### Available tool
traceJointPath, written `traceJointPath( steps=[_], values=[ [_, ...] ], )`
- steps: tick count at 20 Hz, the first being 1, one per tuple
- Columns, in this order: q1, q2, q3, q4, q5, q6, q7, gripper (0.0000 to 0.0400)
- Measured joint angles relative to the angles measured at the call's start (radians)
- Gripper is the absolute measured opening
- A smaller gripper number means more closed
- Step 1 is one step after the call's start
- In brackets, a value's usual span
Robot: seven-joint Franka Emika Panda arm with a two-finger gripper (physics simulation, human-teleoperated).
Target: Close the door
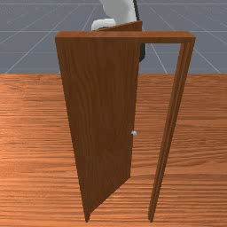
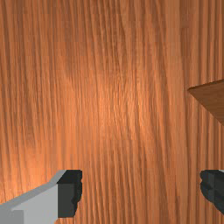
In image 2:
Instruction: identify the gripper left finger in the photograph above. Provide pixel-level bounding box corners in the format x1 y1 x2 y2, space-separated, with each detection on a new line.
0 169 83 224

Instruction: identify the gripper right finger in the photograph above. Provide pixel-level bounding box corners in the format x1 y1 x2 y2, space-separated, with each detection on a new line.
199 169 224 216

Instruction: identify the brown door leaf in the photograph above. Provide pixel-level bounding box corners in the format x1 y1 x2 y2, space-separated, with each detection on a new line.
187 79 224 127

